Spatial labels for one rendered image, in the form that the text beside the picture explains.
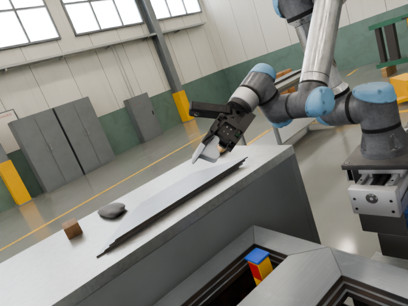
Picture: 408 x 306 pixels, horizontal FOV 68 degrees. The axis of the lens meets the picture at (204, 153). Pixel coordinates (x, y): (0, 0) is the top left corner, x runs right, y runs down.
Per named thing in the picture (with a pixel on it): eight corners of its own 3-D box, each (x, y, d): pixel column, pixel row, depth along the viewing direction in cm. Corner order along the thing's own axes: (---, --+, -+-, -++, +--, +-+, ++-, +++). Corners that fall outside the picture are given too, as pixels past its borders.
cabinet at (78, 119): (86, 174, 839) (53, 107, 792) (79, 174, 875) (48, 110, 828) (116, 158, 902) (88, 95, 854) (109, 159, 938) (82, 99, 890)
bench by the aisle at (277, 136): (285, 161, 416) (265, 91, 392) (247, 161, 469) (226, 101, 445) (341, 116, 523) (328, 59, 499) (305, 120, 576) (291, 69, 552)
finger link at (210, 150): (209, 170, 75) (229, 142, 78) (190, 156, 75) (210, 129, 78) (207, 173, 78) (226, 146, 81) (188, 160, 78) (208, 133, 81)
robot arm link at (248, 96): (240, 82, 84) (232, 96, 91) (231, 93, 82) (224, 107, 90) (262, 97, 83) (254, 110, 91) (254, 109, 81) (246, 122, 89)
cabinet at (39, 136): (48, 193, 774) (11, 121, 726) (43, 192, 810) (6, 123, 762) (84, 175, 836) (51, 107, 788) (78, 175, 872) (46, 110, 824)
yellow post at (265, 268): (275, 312, 101) (258, 265, 97) (264, 306, 105) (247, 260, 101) (284, 303, 104) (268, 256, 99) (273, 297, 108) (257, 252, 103)
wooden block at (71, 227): (83, 232, 127) (78, 222, 126) (68, 240, 124) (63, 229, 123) (79, 226, 135) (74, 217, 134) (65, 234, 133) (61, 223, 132)
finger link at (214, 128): (206, 143, 76) (225, 118, 79) (201, 139, 76) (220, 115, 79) (204, 149, 80) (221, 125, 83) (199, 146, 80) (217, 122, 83)
